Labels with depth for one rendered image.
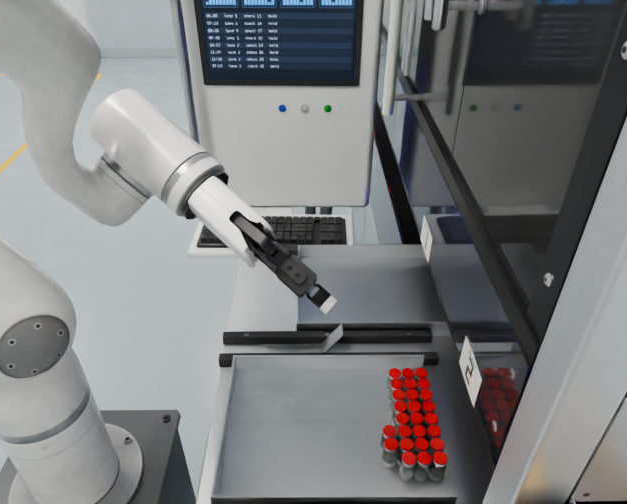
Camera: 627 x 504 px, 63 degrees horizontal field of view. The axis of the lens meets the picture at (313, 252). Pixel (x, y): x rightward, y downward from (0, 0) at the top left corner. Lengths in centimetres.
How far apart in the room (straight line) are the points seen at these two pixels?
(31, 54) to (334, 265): 81
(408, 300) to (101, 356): 154
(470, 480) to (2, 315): 66
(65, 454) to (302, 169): 99
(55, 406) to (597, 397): 60
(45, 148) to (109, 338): 185
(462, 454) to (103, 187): 65
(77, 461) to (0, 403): 14
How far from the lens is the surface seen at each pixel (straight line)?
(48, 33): 56
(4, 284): 57
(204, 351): 224
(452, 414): 93
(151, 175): 65
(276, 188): 152
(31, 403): 71
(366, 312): 107
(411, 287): 114
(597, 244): 48
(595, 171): 49
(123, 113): 67
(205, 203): 60
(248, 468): 85
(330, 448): 86
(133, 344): 235
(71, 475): 82
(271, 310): 107
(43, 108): 59
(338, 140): 144
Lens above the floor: 160
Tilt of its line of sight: 36 degrees down
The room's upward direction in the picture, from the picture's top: straight up
